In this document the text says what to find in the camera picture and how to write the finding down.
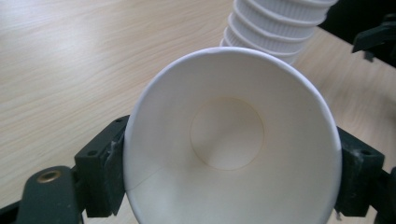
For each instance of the stack of white paper cups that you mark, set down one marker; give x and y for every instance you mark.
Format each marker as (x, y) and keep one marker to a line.
(274, 28)

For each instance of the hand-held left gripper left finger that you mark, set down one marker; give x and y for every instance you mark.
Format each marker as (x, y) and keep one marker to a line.
(99, 174)

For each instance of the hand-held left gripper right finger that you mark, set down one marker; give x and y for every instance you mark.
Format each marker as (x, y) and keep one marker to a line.
(358, 177)

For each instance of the blue printed paper cup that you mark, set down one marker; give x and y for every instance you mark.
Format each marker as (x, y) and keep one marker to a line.
(230, 140)

